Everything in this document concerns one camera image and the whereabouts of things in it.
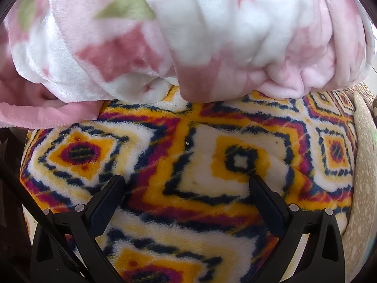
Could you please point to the pink floral fleece blanket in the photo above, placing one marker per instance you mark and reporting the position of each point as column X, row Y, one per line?
column 206, row 35

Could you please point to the colourful diamond pattern blanket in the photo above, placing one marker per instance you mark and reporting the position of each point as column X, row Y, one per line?
column 188, row 165

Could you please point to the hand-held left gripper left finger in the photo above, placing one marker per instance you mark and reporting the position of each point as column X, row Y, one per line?
column 107, row 209

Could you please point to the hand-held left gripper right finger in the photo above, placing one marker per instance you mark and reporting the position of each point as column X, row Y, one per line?
column 266, row 209

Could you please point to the pale quilted bedspread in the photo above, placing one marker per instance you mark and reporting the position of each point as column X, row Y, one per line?
column 363, row 182

